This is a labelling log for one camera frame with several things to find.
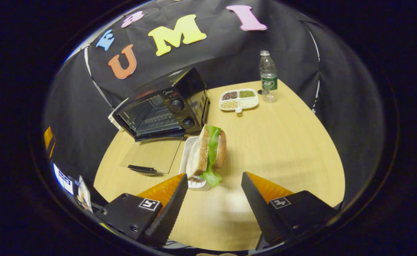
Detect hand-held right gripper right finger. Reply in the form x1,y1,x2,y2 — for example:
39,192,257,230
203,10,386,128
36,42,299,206
241,172,338,250

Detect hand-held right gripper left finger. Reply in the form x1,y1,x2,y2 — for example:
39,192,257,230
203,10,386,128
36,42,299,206
103,173,188,247

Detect lettuce sandwich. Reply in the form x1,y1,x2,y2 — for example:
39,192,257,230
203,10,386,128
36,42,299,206
186,124,227,188

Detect black electric oven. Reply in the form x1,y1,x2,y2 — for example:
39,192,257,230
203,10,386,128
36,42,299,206
108,68,210,175

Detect white rectangular plate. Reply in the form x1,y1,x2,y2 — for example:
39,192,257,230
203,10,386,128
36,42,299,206
179,136,212,191

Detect white toaster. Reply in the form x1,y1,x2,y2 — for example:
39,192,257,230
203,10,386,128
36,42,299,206
108,98,129,131

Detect white divided bean dish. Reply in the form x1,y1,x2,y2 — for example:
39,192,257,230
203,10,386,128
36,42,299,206
219,88,259,113

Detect clear water bottle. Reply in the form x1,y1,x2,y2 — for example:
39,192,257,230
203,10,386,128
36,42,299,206
259,50,278,103

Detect black backdrop cloth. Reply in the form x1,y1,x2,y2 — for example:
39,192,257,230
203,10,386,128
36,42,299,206
43,0,385,207

